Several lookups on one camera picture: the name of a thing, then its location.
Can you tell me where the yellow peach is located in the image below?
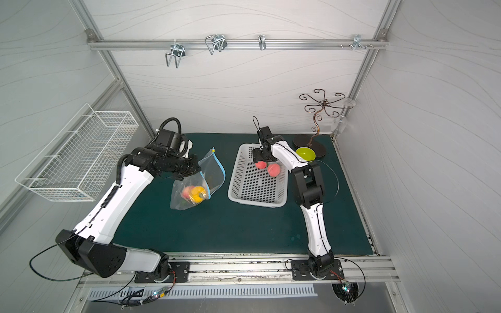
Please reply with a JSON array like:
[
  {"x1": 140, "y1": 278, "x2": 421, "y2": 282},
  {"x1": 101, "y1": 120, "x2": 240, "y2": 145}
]
[{"x1": 189, "y1": 186, "x2": 209, "y2": 204}]

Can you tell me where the pink peach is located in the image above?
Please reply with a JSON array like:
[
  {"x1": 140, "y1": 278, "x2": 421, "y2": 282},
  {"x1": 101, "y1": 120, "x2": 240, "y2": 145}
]
[
  {"x1": 254, "y1": 161, "x2": 267, "y2": 169},
  {"x1": 181, "y1": 185, "x2": 195, "y2": 203},
  {"x1": 267, "y1": 163, "x2": 281, "y2": 177}
]

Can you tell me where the white perforated plastic basket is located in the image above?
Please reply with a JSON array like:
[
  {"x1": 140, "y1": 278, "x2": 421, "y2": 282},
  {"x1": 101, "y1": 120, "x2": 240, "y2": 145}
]
[{"x1": 228, "y1": 143, "x2": 288, "y2": 208}]

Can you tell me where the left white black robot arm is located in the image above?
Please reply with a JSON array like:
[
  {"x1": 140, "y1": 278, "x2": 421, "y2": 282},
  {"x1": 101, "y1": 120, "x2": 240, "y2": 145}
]
[{"x1": 56, "y1": 129, "x2": 201, "y2": 282}]

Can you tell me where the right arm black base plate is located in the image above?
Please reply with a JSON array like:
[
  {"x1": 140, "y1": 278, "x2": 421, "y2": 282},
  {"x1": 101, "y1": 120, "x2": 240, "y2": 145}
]
[{"x1": 286, "y1": 259, "x2": 345, "y2": 281}]

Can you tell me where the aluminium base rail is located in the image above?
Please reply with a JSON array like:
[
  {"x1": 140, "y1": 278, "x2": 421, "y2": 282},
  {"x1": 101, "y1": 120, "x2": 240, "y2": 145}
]
[{"x1": 77, "y1": 254, "x2": 400, "y2": 288}]

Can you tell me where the pink peach top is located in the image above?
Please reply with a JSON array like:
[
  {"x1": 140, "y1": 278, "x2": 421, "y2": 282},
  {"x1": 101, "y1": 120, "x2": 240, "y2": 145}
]
[{"x1": 181, "y1": 185, "x2": 195, "y2": 203}]

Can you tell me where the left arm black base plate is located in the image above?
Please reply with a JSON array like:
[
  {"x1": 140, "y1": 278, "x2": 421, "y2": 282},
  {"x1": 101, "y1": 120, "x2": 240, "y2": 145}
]
[{"x1": 134, "y1": 261, "x2": 190, "y2": 284}]

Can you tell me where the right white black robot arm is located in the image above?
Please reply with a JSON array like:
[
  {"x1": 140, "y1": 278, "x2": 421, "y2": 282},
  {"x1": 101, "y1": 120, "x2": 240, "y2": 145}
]
[{"x1": 253, "y1": 126, "x2": 335, "y2": 279}]

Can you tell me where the bronze wire jewelry stand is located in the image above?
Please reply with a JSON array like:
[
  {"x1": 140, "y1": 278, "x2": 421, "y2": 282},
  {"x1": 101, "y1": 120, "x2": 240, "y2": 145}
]
[{"x1": 293, "y1": 88, "x2": 355, "y2": 158}]

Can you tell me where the metal hook small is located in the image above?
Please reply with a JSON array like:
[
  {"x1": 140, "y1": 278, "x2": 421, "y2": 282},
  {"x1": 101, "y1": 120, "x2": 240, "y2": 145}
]
[{"x1": 258, "y1": 35, "x2": 266, "y2": 51}]

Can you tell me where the clear zip-top bag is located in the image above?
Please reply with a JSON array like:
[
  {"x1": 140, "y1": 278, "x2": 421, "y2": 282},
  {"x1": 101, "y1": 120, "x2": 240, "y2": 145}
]
[{"x1": 170, "y1": 147, "x2": 226, "y2": 211}]

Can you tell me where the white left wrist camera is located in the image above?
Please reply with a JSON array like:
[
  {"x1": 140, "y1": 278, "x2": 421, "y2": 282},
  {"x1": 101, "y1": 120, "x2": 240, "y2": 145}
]
[{"x1": 180, "y1": 140, "x2": 193, "y2": 158}]

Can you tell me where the metal hook middle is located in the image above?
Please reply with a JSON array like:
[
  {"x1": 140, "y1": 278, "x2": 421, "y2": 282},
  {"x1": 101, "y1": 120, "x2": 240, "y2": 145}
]
[{"x1": 204, "y1": 34, "x2": 228, "y2": 55}]

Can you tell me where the green plastic bowl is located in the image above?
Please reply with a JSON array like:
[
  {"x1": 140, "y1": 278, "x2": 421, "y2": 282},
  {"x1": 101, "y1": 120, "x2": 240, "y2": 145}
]
[{"x1": 296, "y1": 147, "x2": 317, "y2": 162}]

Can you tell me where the white wire wall basket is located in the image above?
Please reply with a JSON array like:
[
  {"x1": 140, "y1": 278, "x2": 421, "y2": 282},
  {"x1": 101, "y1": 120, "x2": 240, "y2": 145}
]
[{"x1": 15, "y1": 104, "x2": 138, "y2": 202}]

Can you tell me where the metal bracket right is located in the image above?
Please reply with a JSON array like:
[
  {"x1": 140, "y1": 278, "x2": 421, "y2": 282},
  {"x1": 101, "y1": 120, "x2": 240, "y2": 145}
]
[{"x1": 339, "y1": 35, "x2": 374, "y2": 50}]

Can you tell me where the aluminium crossbar rail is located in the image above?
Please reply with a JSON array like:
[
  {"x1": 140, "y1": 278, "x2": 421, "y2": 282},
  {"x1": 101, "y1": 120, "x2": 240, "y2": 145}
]
[{"x1": 87, "y1": 37, "x2": 390, "y2": 52}]

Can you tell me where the dark green table mat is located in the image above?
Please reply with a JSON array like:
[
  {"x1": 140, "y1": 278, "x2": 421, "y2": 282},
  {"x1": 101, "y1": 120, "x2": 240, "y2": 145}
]
[{"x1": 114, "y1": 135, "x2": 373, "y2": 256}]

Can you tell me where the metal hook left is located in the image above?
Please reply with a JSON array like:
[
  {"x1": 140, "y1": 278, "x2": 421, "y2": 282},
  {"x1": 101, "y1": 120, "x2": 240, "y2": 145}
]
[{"x1": 165, "y1": 43, "x2": 186, "y2": 69}]

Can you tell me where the white vented cable duct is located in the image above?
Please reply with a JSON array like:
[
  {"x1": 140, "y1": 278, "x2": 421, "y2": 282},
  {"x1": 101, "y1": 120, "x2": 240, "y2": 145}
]
[{"x1": 87, "y1": 284, "x2": 318, "y2": 301}]

